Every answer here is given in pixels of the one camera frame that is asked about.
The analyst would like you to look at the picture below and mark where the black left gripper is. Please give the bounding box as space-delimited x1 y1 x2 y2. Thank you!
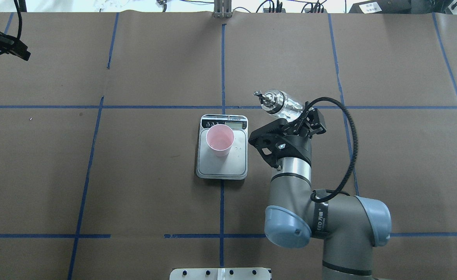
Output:
0 32 31 61

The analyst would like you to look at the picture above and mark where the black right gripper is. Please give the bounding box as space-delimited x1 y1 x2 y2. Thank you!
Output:
248 108 327 168

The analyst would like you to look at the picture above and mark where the clear glass sauce bottle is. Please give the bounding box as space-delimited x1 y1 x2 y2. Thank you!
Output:
253 89 304 122

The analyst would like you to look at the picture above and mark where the pink plastic cup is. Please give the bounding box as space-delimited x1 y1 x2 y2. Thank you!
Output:
205 124 235 157

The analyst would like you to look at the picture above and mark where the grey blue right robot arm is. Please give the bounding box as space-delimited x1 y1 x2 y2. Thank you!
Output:
248 108 392 280

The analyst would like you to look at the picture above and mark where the silver digital kitchen scale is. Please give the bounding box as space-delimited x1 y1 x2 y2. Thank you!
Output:
196 114 249 180

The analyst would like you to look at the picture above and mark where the black power strip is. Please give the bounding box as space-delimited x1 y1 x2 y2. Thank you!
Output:
256 0 327 14

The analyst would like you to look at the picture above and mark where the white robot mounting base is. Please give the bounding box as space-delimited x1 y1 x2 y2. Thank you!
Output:
169 267 273 280

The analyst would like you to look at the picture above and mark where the black box with label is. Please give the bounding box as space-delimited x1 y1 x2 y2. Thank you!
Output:
347 0 412 14

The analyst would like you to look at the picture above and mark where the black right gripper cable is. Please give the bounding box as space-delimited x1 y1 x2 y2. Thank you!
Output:
305 96 359 201

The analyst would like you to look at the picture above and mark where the aluminium frame post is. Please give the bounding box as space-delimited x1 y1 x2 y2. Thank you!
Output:
213 0 233 18

